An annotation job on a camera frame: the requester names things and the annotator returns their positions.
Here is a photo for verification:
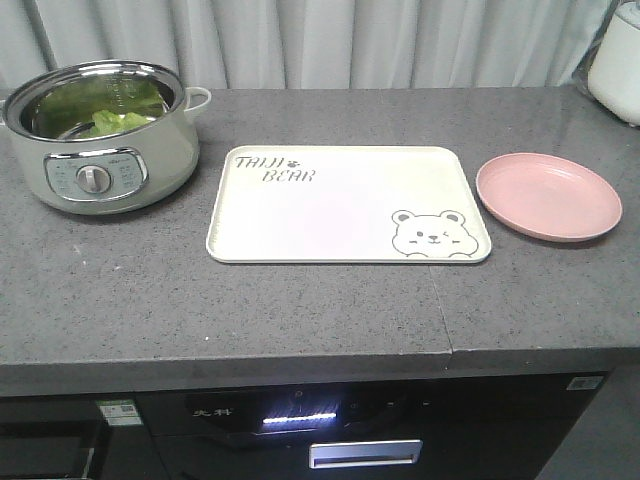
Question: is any pale green electric pot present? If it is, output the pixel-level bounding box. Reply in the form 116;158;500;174
1;60;211;215

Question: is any green lettuce leaf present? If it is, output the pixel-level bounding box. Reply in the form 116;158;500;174
74;77;166;139

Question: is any white pleated curtain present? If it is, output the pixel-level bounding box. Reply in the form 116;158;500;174
1;1;614;89

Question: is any cream bear serving tray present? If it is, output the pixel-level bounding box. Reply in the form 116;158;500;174
206;145;492;264

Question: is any black built-in oven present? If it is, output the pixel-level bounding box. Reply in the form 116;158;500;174
0;397;166;480

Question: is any grey cabinet door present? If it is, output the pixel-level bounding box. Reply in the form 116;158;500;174
538;366;639;479

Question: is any black drawer sterilizer cabinet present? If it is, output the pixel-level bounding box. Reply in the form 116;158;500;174
136;372;606;479

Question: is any pink round plate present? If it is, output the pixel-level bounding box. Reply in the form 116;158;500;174
475;153;623;243

